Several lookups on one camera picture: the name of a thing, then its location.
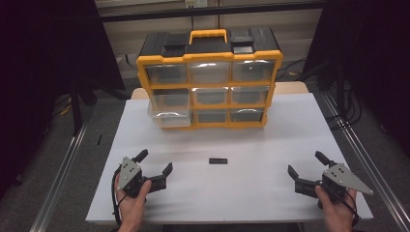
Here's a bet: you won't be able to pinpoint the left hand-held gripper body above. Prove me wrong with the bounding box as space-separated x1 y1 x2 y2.
117 156 168 198

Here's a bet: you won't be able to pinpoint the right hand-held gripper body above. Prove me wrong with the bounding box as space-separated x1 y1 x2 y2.
294 162 375 208

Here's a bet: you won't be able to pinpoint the pulled-out clear plastic drawer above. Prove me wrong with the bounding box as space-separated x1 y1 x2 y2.
147 101 193 129

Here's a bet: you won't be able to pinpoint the yellow black drawer organizer cabinet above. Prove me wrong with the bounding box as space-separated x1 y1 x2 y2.
135 26 284 131

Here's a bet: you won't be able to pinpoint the person's left hand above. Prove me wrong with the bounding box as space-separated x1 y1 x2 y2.
113 173 153 232

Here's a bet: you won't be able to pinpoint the person's right hand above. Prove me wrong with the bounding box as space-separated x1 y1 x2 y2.
314 185 359 232

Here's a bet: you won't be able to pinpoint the black metal stand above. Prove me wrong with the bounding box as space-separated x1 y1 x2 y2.
70 76 85 136

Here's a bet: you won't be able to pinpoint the set of clear organizer drawers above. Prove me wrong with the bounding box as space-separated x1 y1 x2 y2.
144 59 277 124

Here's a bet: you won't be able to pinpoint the dark curtain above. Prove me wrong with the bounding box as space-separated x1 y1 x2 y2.
0 0 126 201
304 0 410 156

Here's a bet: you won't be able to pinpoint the black horizontal bar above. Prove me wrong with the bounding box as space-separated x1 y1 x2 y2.
96 2 327 23

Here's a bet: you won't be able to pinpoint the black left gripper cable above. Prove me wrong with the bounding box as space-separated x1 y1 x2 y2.
110 168 128 228

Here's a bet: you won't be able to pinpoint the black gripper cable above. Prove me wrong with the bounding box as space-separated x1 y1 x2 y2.
335 188 362 227
110 168 128 228

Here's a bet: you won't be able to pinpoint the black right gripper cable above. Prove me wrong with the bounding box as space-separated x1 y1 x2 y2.
335 188 362 227

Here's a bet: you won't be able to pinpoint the aluminium floor rail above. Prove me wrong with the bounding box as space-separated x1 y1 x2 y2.
321 92 410 232
29 121 90 232

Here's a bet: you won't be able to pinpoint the black floor cables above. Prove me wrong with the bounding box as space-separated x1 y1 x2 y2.
324 80 364 131

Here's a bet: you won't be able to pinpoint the white wall socket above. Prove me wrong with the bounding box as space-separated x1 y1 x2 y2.
185 0 209 10

